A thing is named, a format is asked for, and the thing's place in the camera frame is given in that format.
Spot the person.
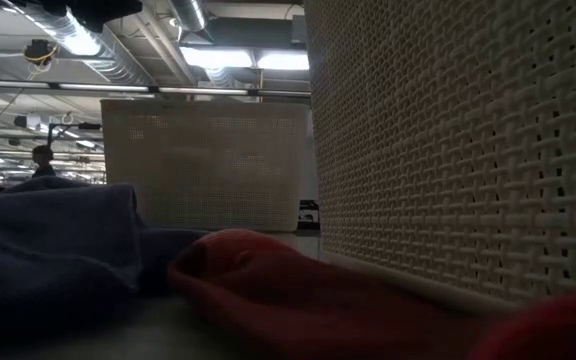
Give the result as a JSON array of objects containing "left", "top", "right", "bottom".
[{"left": 30, "top": 143, "right": 58, "bottom": 180}]

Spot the white perforated plastic basket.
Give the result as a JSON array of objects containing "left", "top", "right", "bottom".
[
  {"left": 301, "top": 0, "right": 576, "bottom": 314},
  {"left": 99, "top": 98, "right": 311, "bottom": 234}
]

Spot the dark red sock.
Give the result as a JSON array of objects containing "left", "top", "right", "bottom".
[{"left": 166, "top": 227, "right": 576, "bottom": 360}]

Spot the long horizontal light bar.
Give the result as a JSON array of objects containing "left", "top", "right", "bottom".
[{"left": 0, "top": 78, "right": 313, "bottom": 98}]

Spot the narrow silver ventilation duct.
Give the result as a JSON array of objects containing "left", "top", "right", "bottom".
[{"left": 167, "top": 0, "right": 208, "bottom": 32}]

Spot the wide silver ventilation duct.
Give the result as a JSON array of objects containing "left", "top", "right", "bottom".
[{"left": 15, "top": 0, "right": 152, "bottom": 87}]

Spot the hanging yellow cable reel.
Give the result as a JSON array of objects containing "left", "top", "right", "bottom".
[{"left": 21, "top": 38, "right": 60, "bottom": 69}]

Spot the bright ceiling light panel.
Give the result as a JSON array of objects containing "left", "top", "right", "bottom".
[
  {"left": 255, "top": 49, "right": 311, "bottom": 72},
  {"left": 179, "top": 45, "right": 255, "bottom": 70}
]

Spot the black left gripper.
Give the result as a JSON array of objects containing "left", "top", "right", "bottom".
[{"left": 40, "top": 0, "right": 144, "bottom": 34}]

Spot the purple garment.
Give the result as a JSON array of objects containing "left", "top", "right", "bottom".
[{"left": 0, "top": 174, "right": 212, "bottom": 346}]

